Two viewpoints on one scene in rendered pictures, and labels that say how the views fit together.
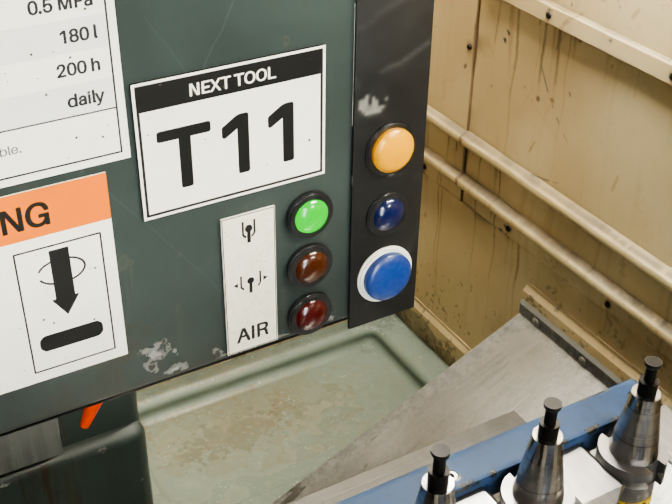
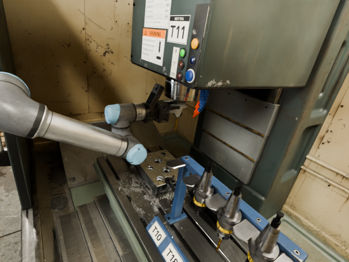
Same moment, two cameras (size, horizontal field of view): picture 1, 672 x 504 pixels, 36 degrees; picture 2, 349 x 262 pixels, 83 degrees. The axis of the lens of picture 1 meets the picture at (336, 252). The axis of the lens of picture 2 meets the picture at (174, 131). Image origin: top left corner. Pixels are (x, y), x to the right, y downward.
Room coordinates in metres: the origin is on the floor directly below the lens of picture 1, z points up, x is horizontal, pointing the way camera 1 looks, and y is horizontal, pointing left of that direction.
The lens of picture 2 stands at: (0.40, -0.57, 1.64)
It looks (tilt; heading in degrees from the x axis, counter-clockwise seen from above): 24 degrees down; 83
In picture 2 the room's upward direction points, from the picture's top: 9 degrees clockwise
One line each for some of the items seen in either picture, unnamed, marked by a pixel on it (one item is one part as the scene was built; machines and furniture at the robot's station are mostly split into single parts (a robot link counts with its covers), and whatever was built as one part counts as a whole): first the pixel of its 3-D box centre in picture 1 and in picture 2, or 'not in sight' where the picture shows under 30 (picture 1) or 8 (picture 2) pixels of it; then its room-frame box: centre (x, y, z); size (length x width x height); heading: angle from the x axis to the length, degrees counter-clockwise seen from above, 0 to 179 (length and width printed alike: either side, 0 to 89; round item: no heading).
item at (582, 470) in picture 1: (584, 480); (244, 230); (0.67, -0.22, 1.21); 0.07 x 0.05 x 0.01; 30
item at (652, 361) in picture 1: (650, 376); (277, 219); (0.70, -0.27, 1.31); 0.02 x 0.02 x 0.03
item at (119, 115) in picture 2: not in sight; (120, 114); (0.27, 0.19, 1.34); 0.11 x 0.08 x 0.09; 30
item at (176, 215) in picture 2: not in sight; (179, 192); (0.55, 0.09, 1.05); 0.10 x 0.05 x 0.30; 30
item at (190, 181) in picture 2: not in sight; (192, 181); (0.56, -0.03, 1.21); 0.07 x 0.05 x 0.01; 30
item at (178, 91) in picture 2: not in sight; (182, 83); (0.52, 0.33, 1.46); 0.16 x 0.16 x 0.12
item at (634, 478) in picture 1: (630, 458); (263, 248); (0.70, -0.27, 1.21); 0.06 x 0.06 x 0.03
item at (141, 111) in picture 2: not in sight; (138, 112); (0.34, 0.22, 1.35); 0.08 x 0.05 x 0.08; 120
